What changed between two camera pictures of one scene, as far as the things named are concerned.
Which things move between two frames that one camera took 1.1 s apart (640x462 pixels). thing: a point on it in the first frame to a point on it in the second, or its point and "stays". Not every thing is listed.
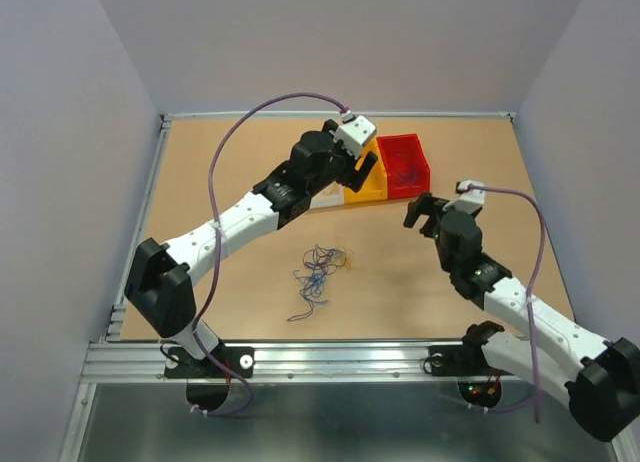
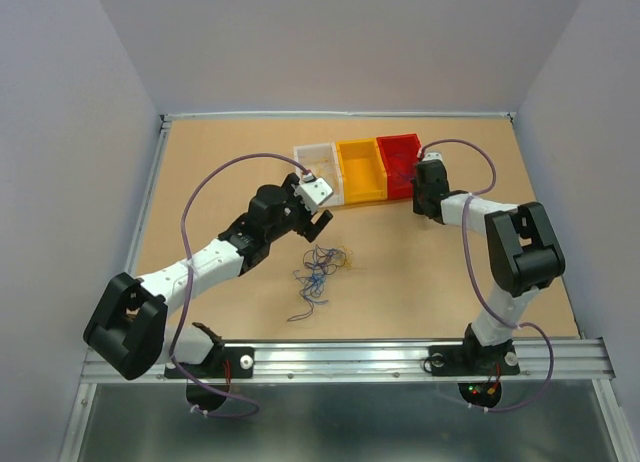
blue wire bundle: [317, 262] stays
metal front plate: [329, 422] stays
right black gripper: [421, 206] to [417, 205]
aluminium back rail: [483, 116] stays
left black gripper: [346, 177] to [306, 228]
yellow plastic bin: [374, 187] stays
